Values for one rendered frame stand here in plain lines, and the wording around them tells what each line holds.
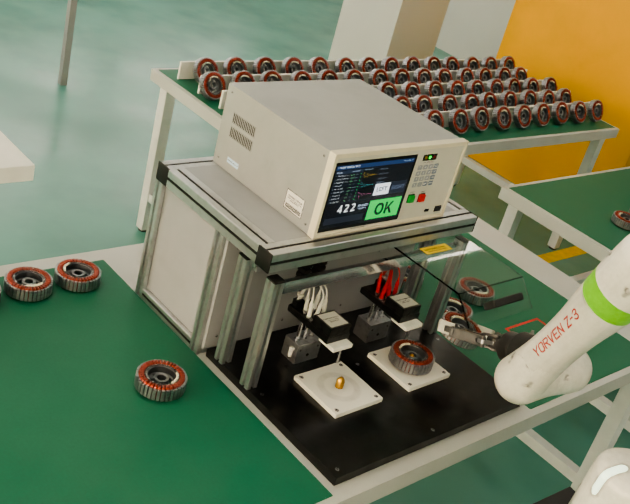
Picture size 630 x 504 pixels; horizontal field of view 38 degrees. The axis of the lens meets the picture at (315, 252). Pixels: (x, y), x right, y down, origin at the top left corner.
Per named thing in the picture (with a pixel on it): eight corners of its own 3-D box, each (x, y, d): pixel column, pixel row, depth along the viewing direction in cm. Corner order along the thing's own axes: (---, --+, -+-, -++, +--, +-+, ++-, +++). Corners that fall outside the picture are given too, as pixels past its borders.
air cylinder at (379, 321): (385, 337, 238) (391, 319, 235) (365, 343, 233) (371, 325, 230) (372, 326, 241) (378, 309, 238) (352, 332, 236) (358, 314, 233)
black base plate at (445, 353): (519, 406, 229) (522, 399, 228) (333, 486, 187) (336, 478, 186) (391, 306, 257) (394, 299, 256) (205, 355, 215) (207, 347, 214)
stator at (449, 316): (484, 352, 227) (491, 341, 226) (450, 348, 221) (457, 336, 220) (462, 323, 235) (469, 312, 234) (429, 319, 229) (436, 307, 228)
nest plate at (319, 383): (381, 401, 213) (383, 397, 212) (334, 418, 203) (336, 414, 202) (340, 364, 222) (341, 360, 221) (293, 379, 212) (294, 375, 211)
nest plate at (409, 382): (448, 377, 229) (450, 373, 228) (408, 392, 219) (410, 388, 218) (407, 344, 237) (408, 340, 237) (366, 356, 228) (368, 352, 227)
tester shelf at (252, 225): (472, 232, 235) (478, 216, 233) (267, 274, 190) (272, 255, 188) (359, 156, 261) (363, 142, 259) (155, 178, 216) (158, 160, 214)
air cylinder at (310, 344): (317, 357, 222) (322, 339, 219) (293, 364, 217) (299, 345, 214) (304, 346, 225) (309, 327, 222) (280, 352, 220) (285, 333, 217)
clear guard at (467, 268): (532, 309, 220) (540, 288, 217) (469, 329, 204) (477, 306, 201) (435, 242, 239) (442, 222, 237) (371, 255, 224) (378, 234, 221)
